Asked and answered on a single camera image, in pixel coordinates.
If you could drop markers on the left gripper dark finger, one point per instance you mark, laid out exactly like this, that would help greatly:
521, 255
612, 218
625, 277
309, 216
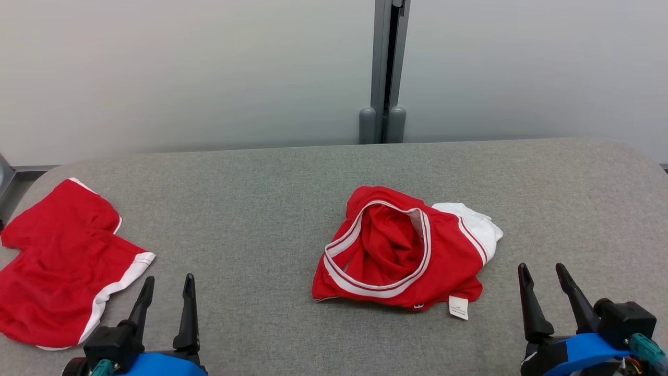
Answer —
143, 308
189, 318

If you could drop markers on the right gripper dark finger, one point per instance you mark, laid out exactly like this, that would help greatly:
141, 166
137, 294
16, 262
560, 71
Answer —
582, 310
535, 318

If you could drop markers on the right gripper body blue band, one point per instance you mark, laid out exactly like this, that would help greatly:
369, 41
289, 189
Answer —
574, 355

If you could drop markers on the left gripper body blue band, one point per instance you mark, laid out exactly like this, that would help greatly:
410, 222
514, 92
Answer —
162, 365

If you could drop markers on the red shorts with white trim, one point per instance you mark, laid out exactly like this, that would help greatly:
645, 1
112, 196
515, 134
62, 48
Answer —
52, 271

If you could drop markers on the red jersey with white stripes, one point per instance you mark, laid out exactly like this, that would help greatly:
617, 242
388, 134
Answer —
449, 261

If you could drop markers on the grey fabric padded surface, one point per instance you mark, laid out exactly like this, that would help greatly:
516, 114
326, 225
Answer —
261, 219

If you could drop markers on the grey metal side panel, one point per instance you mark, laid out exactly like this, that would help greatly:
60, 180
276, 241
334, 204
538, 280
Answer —
4, 177

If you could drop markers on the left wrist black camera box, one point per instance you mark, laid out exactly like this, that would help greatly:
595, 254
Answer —
112, 344

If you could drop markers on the grey cylindrical post bumper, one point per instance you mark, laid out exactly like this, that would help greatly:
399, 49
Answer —
367, 125
396, 125

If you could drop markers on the grey metal wall post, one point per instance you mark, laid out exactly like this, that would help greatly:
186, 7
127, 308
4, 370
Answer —
380, 52

